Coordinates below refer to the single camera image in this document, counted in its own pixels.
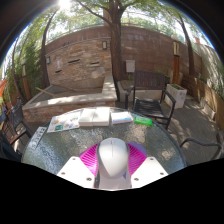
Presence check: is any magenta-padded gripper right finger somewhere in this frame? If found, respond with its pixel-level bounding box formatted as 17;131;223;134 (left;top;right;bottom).
127;143;169;190

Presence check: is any black mesh patio chair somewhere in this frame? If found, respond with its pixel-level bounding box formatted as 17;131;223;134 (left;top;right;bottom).
4;98;34;144
179;137;224;166
0;131;24;163

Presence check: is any white computer mouse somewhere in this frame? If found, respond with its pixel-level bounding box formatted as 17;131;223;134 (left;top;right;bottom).
94;137;132;190

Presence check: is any slim straight tree trunk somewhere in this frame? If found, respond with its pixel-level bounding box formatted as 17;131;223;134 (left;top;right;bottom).
178;13;196;76

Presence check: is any thick forked tree trunk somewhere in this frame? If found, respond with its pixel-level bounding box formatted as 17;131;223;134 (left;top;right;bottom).
73;0;131;83

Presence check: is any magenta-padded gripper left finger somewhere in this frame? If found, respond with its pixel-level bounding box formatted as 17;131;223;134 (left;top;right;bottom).
56;142;100;190

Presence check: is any white black-printed paper sheet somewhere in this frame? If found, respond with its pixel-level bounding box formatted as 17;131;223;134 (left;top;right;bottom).
26;126;47;151

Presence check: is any slim leaning tree trunk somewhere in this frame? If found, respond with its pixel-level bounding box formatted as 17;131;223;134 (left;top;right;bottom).
39;9;58;88

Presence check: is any small white blue-printed box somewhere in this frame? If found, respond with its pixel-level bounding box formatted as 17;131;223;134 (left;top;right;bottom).
110;111;134;125

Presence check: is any dark wooden-backed armchair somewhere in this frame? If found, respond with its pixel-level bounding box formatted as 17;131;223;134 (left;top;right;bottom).
124;69;177;130

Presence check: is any wooden post with lamp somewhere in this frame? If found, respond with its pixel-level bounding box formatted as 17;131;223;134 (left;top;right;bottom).
171;35;182;85

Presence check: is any wooden stick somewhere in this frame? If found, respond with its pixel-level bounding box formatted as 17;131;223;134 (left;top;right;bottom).
35;87;56;98

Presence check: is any green packet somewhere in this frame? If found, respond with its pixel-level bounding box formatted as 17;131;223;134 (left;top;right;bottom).
133;115;154;127

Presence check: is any white square planter box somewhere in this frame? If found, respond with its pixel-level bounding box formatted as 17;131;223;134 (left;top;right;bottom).
165;83;188;109

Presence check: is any colourful printed leaflet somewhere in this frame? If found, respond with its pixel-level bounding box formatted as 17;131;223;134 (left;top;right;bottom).
46;110;83;134

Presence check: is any stone-edged raised basin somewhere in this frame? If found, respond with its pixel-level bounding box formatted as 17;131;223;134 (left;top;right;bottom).
21;74;118;124

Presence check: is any grey wall utility box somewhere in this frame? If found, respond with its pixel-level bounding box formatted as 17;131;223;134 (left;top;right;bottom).
125;59;136;74

